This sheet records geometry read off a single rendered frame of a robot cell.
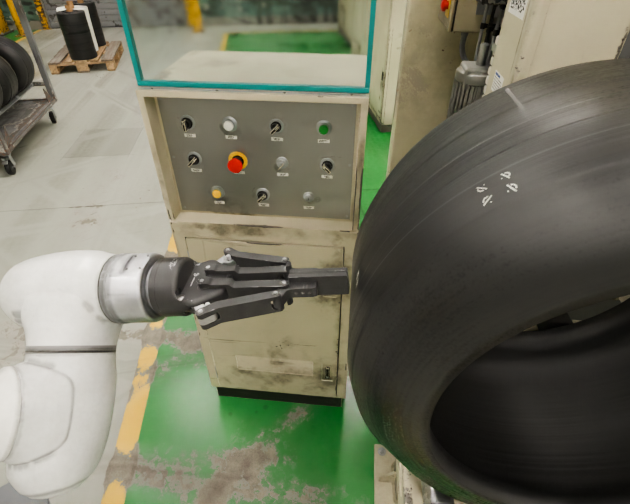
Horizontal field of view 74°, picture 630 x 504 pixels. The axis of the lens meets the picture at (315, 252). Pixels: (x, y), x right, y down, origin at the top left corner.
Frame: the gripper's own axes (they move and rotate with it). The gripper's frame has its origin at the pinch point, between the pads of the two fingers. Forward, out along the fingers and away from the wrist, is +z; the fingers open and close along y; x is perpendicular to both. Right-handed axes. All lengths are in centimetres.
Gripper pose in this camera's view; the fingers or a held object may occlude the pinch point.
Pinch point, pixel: (319, 281)
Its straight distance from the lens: 50.2
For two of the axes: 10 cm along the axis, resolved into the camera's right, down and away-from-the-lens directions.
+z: 9.9, -0.4, -1.7
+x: 1.4, 7.9, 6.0
